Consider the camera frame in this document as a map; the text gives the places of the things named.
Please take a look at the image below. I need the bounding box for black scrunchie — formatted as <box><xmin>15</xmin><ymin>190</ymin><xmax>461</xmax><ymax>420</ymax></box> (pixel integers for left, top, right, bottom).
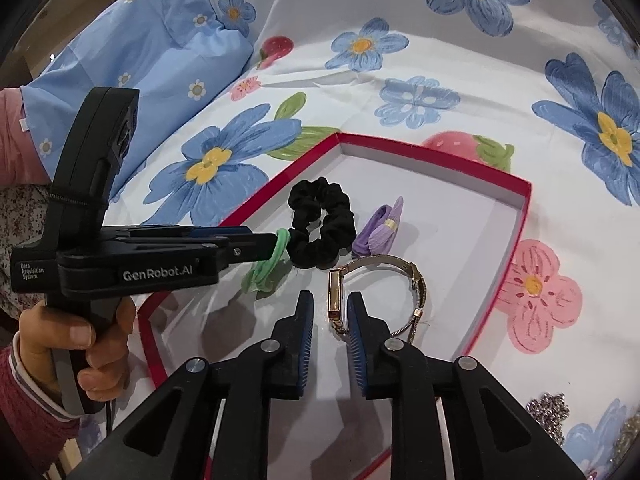
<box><xmin>287</xmin><ymin>177</ymin><xmax>357</xmax><ymax>269</ymax></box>

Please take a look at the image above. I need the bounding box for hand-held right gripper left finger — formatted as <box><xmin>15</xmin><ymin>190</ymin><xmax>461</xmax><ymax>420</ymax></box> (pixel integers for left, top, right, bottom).
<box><xmin>67</xmin><ymin>290</ymin><xmax>316</xmax><ymax>480</ymax></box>

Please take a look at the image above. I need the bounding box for silver rhinestone jewelry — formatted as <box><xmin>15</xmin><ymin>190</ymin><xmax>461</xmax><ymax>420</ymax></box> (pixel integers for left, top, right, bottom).
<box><xmin>527</xmin><ymin>392</ymin><xmax>571</xmax><ymax>443</ymax></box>
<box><xmin>607</xmin><ymin>420</ymin><xmax>640</xmax><ymax>467</ymax></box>

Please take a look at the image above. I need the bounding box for green hair tie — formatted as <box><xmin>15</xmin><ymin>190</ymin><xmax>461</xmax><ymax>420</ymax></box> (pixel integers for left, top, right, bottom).
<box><xmin>241</xmin><ymin>229</ymin><xmax>292</xmax><ymax>295</ymax></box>

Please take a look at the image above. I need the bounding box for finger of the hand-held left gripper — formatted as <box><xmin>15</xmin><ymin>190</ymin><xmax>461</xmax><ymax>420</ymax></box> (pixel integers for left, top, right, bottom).
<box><xmin>200</xmin><ymin>231</ymin><xmax>290</xmax><ymax>267</ymax></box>
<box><xmin>117</xmin><ymin>225</ymin><xmax>257</xmax><ymax>242</ymax></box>

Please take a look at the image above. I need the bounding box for white floral bedsheet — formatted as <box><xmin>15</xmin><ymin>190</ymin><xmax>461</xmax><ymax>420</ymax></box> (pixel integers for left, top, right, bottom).
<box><xmin>60</xmin><ymin>0</ymin><xmax>640</xmax><ymax>480</ymax></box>

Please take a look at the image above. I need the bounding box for person's floral print clothing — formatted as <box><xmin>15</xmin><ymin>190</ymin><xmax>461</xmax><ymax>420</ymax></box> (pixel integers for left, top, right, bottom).
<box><xmin>0</xmin><ymin>184</ymin><xmax>52</xmax><ymax>326</ymax></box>

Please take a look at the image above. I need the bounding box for red shallow box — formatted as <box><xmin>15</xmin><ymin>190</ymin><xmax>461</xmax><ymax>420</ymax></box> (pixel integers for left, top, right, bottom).
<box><xmin>137</xmin><ymin>132</ymin><xmax>532</xmax><ymax>480</ymax></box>

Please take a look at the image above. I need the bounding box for gold wristwatch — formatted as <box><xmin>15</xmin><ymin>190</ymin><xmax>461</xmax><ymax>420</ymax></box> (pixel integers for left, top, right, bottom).
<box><xmin>327</xmin><ymin>254</ymin><xmax>430</xmax><ymax>345</ymax></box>

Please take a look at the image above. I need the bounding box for pink cloth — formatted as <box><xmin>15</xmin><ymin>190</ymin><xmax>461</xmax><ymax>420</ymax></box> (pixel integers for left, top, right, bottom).
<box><xmin>0</xmin><ymin>87</ymin><xmax>55</xmax><ymax>193</ymax></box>

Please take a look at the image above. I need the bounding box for purple hair tie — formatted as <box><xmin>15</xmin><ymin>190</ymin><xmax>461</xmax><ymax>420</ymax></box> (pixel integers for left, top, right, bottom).
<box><xmin>351</xmin><ymin>196</ymin><xmax>405</xmax><ymax>256</ymax></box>

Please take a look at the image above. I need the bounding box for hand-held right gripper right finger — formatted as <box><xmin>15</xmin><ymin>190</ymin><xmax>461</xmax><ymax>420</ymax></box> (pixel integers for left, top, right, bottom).
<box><xmin>347</xmin><ymin>291</ymin><xmax>588</xmax><ymax>480</ymax></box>

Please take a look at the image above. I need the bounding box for person's left hand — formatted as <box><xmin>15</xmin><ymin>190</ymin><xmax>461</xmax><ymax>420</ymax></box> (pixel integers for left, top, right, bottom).
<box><xmin>17</xmin><ymin>295</ymin><xmax>138</xmax><ymax>403</ymax></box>

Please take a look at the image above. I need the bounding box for person's left forearm red sleeve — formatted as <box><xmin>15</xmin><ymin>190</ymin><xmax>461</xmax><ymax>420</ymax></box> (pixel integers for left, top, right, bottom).
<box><xmin>0</xmin><ymin>345</ymin><xmax>83</xmax><ymax>467</ymax></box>

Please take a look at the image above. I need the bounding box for light blue pillow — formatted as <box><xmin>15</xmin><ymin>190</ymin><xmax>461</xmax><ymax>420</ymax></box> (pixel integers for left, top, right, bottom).
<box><xmin>22</xmin><ymin>0</ymin><xmax>262</xmax><ymax>202</ymax></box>

